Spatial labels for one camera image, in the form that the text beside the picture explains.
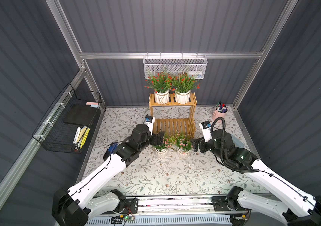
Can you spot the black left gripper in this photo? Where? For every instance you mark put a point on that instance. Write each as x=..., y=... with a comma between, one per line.
x=155, y=138

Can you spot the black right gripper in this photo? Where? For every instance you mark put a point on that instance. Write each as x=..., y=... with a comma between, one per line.
x=203, y=145

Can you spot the red flower plant white pot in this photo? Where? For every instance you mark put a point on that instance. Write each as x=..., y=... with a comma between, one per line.
x=183, y=83

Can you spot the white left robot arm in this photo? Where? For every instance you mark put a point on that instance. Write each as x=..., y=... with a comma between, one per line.
x=76, y=205

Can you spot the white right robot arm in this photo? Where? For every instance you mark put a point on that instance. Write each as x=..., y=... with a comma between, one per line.
x=293, y=207

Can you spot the pink metal pen bucket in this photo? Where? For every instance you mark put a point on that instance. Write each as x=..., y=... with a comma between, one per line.
x=216, y=114

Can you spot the grey-blue stapler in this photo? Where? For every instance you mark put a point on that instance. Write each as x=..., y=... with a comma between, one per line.
x=237, y=142

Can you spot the markers in pink bucket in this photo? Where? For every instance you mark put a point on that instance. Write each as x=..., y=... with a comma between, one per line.
x=221, y=108

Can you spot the dark blue stapler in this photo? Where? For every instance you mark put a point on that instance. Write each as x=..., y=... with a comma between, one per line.
x=110, y=149

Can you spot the pink blue sticky notes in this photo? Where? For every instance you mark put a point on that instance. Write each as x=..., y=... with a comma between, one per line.
x=93, y=104

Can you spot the yellow item in black basket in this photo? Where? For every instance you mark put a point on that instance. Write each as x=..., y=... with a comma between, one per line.
x=82, y=137

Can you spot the black notebook in basket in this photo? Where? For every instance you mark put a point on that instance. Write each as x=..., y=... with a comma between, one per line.
x=80, y=115

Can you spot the white marker in black basket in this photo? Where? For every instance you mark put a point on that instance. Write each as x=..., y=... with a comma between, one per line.
x=75, y=140

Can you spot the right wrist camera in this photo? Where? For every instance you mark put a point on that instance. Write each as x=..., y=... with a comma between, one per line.
x=205, y=127

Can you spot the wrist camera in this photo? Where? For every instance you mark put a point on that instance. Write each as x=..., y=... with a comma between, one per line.
x=205, y=127
x=149, y=122

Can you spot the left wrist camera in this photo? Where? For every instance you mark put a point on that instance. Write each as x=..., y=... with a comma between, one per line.
x=149, y=122

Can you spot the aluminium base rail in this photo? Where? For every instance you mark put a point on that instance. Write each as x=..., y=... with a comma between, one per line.
x=177, y=203

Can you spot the white wire mesh basket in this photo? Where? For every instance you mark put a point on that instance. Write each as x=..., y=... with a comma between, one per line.
x=194, y=65

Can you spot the black wire wall basket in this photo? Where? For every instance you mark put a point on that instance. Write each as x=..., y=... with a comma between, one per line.
x=56, y=136

